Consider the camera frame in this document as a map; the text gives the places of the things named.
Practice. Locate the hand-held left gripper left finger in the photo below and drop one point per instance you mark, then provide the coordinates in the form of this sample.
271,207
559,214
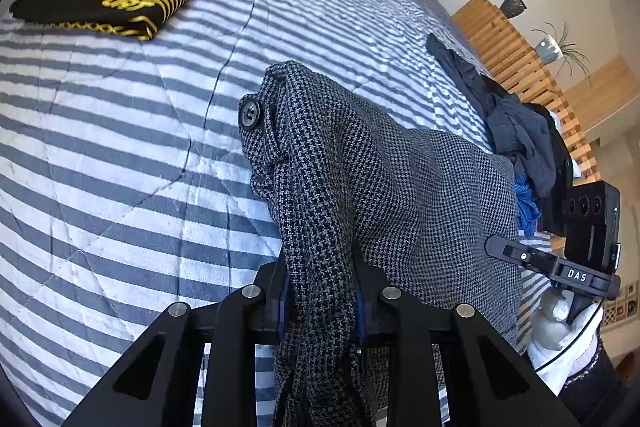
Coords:
277,307

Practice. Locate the dark grey shorts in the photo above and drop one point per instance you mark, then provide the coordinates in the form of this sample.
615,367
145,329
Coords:
460,67

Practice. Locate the grey houndstooth garment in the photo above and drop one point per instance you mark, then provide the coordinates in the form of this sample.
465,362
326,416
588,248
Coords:
375,187

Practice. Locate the person's right forearm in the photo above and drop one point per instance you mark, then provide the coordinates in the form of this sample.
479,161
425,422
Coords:
600,387

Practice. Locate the blue pinstriped garment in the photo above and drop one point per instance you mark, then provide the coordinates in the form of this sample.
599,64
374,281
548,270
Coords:
525,207

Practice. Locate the blue white striped bedspread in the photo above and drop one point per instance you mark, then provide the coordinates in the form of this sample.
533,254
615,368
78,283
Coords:
125,157

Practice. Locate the wooden slatted headboard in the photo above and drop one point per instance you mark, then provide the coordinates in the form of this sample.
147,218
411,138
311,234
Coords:
500,37

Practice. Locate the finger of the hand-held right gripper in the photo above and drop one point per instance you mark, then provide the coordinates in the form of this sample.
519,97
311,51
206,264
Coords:
520,253

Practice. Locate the navy blue garment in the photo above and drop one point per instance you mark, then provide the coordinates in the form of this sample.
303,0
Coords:
520,132

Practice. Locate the pale blue plant pot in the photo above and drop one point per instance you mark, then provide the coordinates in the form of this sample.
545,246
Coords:
547,47

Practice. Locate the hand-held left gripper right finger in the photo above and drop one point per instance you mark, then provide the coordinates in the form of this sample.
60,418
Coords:
365,307

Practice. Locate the person's right hand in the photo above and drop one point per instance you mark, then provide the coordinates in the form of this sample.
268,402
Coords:
555,357

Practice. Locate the dark grey vase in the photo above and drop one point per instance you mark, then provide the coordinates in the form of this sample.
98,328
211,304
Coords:
512,5

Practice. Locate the light wooden cabinet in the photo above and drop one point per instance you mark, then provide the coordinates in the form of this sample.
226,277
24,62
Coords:
605,92

